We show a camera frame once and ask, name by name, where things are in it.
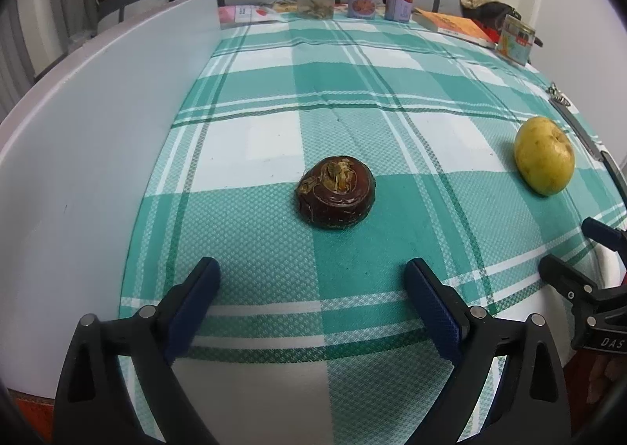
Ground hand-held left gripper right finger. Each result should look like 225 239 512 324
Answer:
404 257 573 445

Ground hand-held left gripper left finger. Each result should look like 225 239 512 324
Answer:
53 256 221 445

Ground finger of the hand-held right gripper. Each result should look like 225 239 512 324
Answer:
538 254 611 328
583 217 627 255

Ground yellow pear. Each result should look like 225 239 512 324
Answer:
513 116 575 197

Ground large dark water chestnut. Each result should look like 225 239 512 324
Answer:
295 156 377 230

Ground person's right hand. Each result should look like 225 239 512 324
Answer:
587 356 619 404

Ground white board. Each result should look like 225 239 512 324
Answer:
0 0 221 397

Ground red cloth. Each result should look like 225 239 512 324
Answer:
12 389 57 445

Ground clear plastic labelled box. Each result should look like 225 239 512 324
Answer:
496 14 536 66

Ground green checked tablecloth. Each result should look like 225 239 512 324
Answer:
118 14 627 445

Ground dark bag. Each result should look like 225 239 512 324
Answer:
460 0 544 47

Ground orange book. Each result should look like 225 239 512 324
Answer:
413 9 498 50

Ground pink printed papers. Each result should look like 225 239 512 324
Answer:
218 2 295 31

